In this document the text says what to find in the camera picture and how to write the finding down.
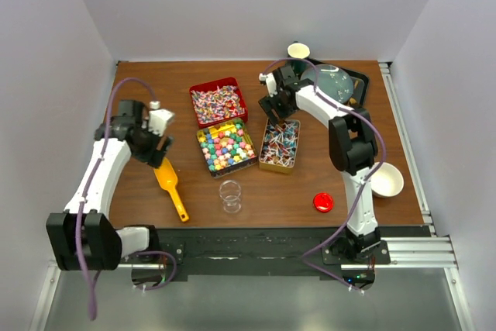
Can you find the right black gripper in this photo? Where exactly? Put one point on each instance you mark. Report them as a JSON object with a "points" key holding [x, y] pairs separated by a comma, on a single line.
{"points": [[268, 104]]}

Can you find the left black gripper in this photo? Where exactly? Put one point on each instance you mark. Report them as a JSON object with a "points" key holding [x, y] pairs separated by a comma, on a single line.
{"points": [[153, 156]]}

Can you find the yellow plastic scoop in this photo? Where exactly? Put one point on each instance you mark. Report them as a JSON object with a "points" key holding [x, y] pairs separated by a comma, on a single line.
{"points": [[168, 181]]}

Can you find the gold tin of lollipops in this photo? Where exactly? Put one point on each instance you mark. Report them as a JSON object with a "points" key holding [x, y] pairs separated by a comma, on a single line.
{"points": [[279, 146]]}

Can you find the tin of star candies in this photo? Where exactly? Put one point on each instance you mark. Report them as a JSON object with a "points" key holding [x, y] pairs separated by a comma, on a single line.
{"points": [[226, 147]]}

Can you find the red tin swirl lollipops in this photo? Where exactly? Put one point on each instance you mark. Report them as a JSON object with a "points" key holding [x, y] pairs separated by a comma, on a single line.
{"points": [[217, 101]]}

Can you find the clear plastic jar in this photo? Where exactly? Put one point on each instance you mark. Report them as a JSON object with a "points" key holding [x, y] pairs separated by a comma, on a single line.
{"points": [[230, 193]]}

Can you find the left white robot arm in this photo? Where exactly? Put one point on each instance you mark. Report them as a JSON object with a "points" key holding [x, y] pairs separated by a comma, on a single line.
{"points": [[81, 235]]}

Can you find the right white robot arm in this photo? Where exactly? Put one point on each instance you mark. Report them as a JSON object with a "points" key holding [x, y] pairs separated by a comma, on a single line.
{"points": [[353, 146]]}

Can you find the dark teal plate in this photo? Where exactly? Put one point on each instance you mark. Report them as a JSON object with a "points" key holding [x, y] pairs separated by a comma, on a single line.
{"points": [[330, 80]]}

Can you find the dark green paper cup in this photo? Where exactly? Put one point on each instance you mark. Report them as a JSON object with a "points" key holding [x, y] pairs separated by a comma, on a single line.
{"points": [[297, 53]]}

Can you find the black serving tray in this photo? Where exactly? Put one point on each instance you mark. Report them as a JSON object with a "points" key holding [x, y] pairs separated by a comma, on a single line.
{"points": [[360, 86]]}

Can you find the red jar lid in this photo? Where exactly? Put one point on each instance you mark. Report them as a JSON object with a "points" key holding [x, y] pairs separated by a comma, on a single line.
{"points": [[323, 202]]}

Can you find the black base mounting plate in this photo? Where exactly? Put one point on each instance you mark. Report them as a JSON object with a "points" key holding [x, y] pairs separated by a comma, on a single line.
{"points": [[288, 251]]}

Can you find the white bowl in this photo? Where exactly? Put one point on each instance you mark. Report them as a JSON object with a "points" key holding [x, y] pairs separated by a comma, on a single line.
{"points": [[387, 181]]}

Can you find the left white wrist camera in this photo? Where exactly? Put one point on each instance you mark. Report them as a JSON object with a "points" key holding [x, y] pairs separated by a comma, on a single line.
{"points": [[159, 119]]}

